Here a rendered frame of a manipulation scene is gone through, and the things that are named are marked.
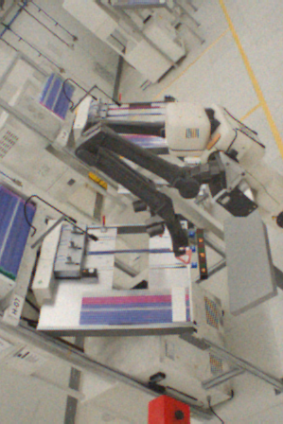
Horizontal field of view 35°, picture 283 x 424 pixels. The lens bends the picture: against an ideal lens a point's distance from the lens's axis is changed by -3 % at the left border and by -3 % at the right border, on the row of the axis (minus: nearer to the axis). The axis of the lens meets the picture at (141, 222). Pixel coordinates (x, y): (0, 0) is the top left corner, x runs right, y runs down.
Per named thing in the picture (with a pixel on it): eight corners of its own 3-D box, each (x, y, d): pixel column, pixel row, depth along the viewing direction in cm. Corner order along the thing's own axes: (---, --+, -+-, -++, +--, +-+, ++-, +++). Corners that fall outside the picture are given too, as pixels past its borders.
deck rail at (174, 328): (193, 330, 205) (193, 323, 201) (193, 334, 204) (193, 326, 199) (40, 333, 210) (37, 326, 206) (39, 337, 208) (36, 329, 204)
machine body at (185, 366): (226, 303, 299) (159, 258, 272) (238, 400, 247) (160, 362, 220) (158, 343, 332) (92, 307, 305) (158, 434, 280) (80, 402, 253)
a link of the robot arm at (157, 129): (79, 120, 188) (80, 112, 196) (78, 150, 195) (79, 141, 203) (185, 126, 191) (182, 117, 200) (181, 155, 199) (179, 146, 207)
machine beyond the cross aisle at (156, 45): (203, 20, 658) (104, -84, 575) (207, 39, 597) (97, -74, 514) (141, 80, 727) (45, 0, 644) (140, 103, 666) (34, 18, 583)
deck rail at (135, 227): (186, 229, 256) (186, 220, 252) (186, 231, 254) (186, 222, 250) (61, 234, 261) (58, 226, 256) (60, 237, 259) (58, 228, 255)
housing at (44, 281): (67, 238, 259) (62, 219, 250) (54, 306, 223) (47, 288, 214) (53, 238, 260) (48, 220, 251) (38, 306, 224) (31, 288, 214)
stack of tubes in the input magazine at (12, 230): (37, 206, 243) (-6, 180, 231) (16, 278, 205) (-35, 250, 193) (24, 220, 249) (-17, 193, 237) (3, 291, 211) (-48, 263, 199)
